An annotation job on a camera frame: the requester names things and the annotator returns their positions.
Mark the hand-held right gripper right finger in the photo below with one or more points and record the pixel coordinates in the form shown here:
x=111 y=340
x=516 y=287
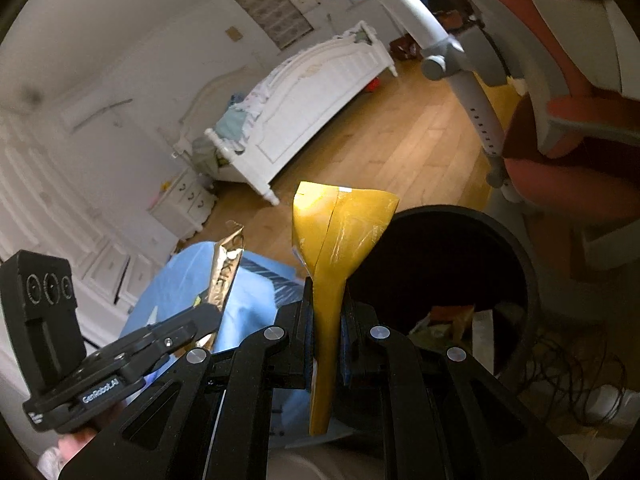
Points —
x=346 y=355

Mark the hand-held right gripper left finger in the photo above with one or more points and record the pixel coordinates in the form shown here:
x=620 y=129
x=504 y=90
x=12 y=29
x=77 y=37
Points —
x=308 y=350

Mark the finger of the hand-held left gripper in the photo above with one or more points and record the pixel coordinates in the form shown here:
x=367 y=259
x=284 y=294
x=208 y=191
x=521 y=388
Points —
x=200 y=317

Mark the gold foil snack wrapper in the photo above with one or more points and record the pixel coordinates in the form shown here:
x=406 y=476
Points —
x=227 y=270

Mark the yellow padded mailer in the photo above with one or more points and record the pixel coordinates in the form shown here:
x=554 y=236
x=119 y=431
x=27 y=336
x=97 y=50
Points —
x=340 y=230

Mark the black trash bin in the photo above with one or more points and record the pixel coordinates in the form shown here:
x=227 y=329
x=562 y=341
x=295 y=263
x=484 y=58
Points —
x=450 y=260

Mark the person's left forearm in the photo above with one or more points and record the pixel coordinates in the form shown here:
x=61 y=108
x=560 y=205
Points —
x=52 y=465

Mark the white nightstand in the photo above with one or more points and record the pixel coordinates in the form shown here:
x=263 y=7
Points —
x=185 y=205

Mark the orange wrapper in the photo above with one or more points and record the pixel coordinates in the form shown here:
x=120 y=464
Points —
x=455 y=317

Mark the white carton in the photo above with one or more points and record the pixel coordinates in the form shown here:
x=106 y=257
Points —
x=482 y=340

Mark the white wardrobe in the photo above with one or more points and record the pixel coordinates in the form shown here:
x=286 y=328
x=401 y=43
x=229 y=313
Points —
x=75 y=200

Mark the green cushion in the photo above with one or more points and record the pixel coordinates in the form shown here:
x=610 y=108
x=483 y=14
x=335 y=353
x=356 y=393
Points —
x=222 y=161

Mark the light blue blanket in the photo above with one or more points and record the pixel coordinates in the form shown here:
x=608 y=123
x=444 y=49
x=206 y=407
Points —
x=235 y=120

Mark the white bed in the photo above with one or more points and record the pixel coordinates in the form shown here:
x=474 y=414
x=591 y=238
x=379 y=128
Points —
x=295 y=105

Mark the white power adapter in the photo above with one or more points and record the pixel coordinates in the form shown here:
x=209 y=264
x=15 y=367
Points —
x=602 y=405

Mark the red toy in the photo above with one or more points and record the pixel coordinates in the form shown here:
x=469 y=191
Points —
x=373 y=86

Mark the red grey office chair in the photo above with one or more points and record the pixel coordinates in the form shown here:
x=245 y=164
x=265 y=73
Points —
x=565 y=20

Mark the yellow wall sticker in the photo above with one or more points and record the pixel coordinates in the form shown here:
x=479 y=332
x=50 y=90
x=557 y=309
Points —
x=233 y=34

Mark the wall poster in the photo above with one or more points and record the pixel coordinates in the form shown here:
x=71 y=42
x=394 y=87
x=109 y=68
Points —
x=274 y=10

